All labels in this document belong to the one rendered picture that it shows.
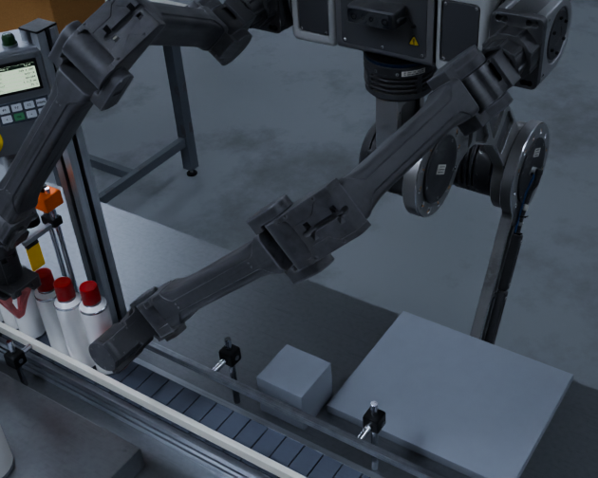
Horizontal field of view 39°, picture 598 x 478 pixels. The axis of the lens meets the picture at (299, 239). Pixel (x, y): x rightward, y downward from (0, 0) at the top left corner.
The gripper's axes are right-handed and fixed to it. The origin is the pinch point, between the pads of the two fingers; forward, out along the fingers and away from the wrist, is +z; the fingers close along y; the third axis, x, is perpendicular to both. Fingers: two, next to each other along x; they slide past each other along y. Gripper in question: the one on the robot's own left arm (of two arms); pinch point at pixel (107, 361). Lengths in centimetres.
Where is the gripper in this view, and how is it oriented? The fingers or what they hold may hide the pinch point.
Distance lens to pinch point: 164.5
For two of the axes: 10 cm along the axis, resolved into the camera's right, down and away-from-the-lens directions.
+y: -5.1, 5.2, -6.9
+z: -4.9, 4.9, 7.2
